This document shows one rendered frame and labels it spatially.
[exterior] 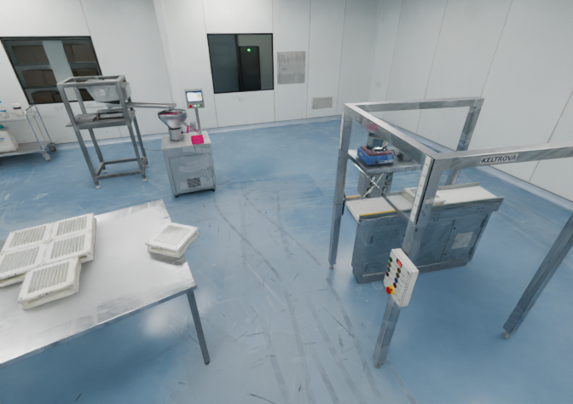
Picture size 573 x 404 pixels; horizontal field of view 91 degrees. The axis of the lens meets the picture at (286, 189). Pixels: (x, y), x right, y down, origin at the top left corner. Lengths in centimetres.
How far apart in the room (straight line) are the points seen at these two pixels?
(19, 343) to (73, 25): 559
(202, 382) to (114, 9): 595
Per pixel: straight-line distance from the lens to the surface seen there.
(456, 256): 328
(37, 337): 194
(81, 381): 273
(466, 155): 146
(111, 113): 487
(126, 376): 261
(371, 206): 245
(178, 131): 417
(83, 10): 670
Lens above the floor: 211
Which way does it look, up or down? 30 degrees down
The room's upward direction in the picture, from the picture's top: straight up
